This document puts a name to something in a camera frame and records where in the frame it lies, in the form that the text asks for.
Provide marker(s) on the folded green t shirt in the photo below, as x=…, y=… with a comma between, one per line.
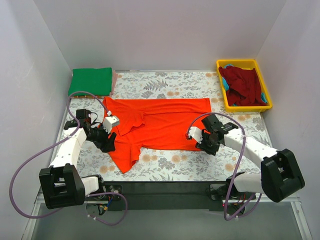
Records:
x=97, y=81

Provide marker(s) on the yellow plastic bin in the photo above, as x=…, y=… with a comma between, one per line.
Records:
x=243, y=86

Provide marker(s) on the orange t shirt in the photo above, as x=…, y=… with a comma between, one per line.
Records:
x=158, y=124

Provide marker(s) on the folded pink t shirt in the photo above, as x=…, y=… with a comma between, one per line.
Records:
x=113, y=84

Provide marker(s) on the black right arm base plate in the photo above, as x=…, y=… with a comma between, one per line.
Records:
x=219, y=192

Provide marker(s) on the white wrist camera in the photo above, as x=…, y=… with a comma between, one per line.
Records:
x=194, y=133
x=110, y=121

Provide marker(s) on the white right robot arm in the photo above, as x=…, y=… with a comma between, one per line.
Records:
x=280, y=175

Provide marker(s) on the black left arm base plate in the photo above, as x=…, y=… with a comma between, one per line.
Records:
x=112, y=191

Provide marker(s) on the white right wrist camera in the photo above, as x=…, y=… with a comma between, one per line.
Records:
x=194, y=133

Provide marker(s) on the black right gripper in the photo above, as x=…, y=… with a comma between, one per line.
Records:
x=203, y=142

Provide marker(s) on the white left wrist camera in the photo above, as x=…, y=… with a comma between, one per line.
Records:
x=110, y=121

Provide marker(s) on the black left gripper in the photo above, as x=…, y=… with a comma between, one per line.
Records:
x=107, y=143

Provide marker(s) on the floral patterned table mat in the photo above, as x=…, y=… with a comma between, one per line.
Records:
x=175, y=165

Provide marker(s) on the aluminium frame rail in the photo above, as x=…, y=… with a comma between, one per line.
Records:
x=171, y=211

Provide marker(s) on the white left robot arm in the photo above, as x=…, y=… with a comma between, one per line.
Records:
x=61, y=184

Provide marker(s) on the dark red t shirt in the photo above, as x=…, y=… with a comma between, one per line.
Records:
x=243, y=86

